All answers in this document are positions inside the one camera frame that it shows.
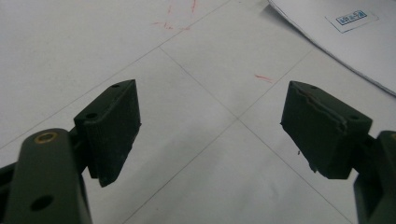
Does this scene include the white paper sheet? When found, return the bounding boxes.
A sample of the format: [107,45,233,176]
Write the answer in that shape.
[267,0,396,98]

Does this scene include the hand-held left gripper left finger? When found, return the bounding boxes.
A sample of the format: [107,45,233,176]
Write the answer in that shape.
[73,78,142,189]

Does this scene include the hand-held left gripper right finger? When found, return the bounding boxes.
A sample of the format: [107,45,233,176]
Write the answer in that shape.
[280,80,374,181]

